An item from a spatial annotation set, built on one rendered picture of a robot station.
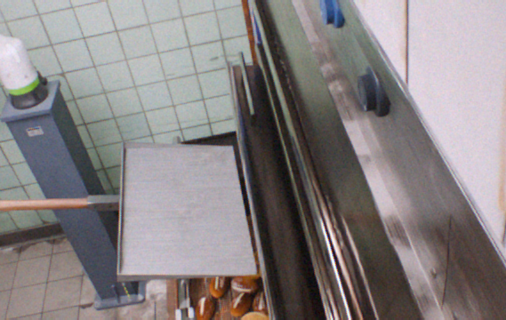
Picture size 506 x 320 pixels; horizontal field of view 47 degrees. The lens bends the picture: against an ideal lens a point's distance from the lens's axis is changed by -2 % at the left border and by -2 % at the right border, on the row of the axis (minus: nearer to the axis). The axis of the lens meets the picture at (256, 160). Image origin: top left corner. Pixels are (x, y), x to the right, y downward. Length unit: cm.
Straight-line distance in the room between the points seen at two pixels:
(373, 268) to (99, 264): 230
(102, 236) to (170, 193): 105
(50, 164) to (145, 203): 85
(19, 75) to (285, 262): 142
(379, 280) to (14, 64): 182
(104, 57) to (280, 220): 173
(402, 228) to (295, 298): 60
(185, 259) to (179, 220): 14
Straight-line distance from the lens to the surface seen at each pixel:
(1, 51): 230
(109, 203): 171
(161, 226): 168
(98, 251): 286
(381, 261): 71
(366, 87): 53
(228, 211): 173
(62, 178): 256
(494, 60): 29
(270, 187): 139
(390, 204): 62
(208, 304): 216
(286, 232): 128
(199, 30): 279
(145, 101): 298
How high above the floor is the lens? 235
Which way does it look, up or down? 40 degrees down
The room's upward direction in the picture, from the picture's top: 12 degrees counter-clockwise
